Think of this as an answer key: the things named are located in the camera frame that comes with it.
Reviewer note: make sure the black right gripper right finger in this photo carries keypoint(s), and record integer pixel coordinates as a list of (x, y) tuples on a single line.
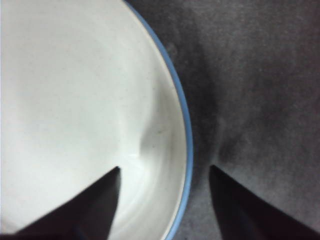
[(245, 217)]

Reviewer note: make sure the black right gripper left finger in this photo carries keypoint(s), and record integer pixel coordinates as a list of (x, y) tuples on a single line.
[(87, 215)]

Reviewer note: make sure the blue round plate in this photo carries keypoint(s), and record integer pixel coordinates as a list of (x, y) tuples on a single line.
[(189, 130)]

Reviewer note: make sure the white round plate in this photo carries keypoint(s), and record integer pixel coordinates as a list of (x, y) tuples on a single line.
[(75, 87)]

